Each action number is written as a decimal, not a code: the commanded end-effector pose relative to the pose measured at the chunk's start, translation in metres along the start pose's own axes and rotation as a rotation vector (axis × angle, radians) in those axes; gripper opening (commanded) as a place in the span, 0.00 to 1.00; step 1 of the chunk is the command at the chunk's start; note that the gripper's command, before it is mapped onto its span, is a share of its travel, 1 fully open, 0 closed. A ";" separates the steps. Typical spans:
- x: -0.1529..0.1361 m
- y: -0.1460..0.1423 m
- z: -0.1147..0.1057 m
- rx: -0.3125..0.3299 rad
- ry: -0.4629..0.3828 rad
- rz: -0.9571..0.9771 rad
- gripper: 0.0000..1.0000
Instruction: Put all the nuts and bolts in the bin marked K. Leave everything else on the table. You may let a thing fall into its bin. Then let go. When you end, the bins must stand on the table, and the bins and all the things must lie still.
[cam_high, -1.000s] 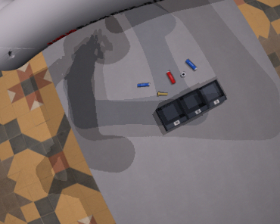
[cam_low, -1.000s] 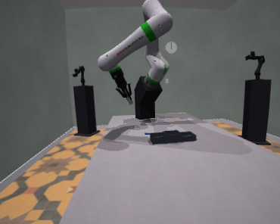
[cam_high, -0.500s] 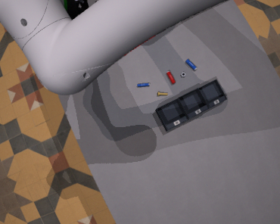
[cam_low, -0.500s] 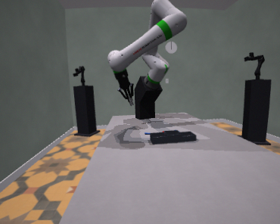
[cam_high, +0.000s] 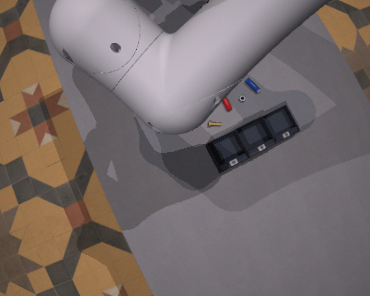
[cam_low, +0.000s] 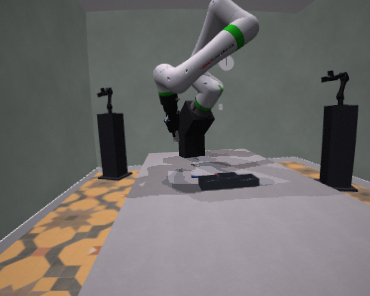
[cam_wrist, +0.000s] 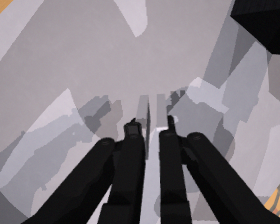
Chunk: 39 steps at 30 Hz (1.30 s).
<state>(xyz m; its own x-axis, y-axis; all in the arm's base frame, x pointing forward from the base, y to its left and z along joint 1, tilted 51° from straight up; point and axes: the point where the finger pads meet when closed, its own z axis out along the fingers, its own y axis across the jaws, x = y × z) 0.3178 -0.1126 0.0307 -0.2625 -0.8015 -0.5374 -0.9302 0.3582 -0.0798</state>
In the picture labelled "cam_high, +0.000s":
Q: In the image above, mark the red battery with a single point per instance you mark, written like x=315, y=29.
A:
x=227, y=105

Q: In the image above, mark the dark grey rack of three bins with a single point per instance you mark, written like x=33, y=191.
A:
x=252, y=138

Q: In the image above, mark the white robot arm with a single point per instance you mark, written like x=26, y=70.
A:
x=175, y=85

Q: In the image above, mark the blue battery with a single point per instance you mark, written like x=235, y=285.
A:
x=252, y=85

